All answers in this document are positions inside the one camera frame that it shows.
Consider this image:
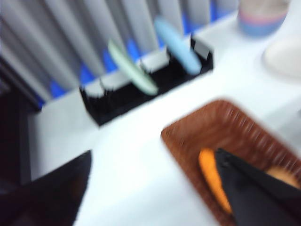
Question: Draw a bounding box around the light blue plate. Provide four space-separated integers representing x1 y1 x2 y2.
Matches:
154 17 202 75

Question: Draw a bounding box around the pale green plate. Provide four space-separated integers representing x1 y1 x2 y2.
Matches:
108 39 158 96

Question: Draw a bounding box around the tan potato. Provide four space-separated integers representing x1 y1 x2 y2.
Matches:
265 166 301 189

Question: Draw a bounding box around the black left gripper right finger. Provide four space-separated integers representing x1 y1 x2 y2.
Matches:
215 147 301 226

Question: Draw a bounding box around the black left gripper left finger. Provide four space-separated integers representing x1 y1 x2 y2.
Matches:
0 149 93 226

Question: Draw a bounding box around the cream bowl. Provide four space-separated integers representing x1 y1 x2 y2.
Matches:
238 0 289 14

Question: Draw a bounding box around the grey pleated curtain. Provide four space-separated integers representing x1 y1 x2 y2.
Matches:
0 0 238 102

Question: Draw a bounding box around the brown wicker basket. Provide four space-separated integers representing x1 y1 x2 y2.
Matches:
160 96 301 226

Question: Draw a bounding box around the pink bowl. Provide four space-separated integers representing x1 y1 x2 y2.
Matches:
238 10 286 21

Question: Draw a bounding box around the black dish rack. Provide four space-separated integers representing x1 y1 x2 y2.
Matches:
79 35 214 127

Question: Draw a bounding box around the black metal shelf frame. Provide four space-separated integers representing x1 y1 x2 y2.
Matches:
0 56 44 189

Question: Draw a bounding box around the white plate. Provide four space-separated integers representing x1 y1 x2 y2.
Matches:
262 35 301 80

